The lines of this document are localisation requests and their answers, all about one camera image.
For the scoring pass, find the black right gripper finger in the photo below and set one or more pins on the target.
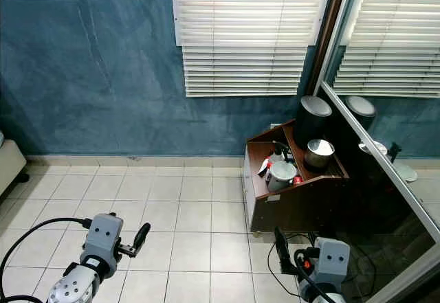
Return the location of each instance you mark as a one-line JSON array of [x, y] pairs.
[[282, 251]]

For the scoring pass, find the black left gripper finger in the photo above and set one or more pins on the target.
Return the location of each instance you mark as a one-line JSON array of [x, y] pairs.
[[141, 236]]

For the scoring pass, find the dark brown wooden cabinet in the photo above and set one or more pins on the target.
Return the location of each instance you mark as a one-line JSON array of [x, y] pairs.
[[302, 210]]

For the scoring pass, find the red can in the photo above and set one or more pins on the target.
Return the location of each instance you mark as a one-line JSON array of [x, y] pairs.
[[297, 180]]

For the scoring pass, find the white lidded pot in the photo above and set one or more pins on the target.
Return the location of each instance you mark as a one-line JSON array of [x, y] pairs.
[[282, 177]]

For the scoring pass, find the steel pot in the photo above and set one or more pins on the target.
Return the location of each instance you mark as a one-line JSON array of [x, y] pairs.
[[319, 155]]

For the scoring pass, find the black cylinder bin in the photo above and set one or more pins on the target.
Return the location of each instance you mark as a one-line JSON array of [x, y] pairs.
[[311, 126]]

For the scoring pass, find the white window blind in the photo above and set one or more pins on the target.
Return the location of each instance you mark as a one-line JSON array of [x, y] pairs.
[[247, 35]]

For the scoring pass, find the framed mirror door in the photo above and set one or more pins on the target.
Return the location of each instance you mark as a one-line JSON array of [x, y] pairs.
[[392, 42]]

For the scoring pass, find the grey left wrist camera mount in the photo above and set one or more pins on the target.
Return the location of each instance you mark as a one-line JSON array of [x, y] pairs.
[[103, 234]]

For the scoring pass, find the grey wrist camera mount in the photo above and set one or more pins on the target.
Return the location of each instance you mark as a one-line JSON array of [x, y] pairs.
[[103, 234], [333, 258]]

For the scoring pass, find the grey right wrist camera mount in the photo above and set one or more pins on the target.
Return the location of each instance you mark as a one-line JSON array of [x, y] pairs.
[[333, 258]]

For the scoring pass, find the white wall outlet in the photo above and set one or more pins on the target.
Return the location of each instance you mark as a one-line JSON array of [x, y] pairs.
[[276, 126]]

